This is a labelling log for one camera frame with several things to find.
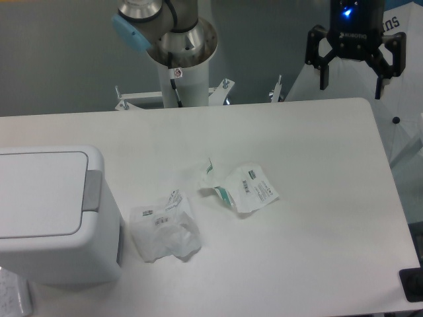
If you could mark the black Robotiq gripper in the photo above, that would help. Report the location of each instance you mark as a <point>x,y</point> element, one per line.
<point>356,33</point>

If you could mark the grey trash can push button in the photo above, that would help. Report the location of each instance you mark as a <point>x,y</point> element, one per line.
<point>92,191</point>

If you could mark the white trash can body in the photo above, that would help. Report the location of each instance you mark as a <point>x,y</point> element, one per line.
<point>90,255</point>

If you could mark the white trash can lid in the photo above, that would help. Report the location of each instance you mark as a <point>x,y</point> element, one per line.
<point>42,193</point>

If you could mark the white umbrella with lettering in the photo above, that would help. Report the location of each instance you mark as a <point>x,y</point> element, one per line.
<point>398,111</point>

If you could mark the white green plastic package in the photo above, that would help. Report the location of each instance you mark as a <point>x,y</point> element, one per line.
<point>245,188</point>

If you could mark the black device at table edge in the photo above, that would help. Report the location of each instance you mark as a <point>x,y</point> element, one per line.
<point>411,280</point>

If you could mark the crumpled white plastic bag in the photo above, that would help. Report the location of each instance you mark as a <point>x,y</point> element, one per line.
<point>167,229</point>

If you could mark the white textured object corner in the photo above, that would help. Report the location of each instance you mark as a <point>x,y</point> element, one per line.
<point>15,295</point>

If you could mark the white metal base frame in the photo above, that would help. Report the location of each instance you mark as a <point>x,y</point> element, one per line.
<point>218,96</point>

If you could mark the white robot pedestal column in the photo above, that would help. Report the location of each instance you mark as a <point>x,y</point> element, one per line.
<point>184,86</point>

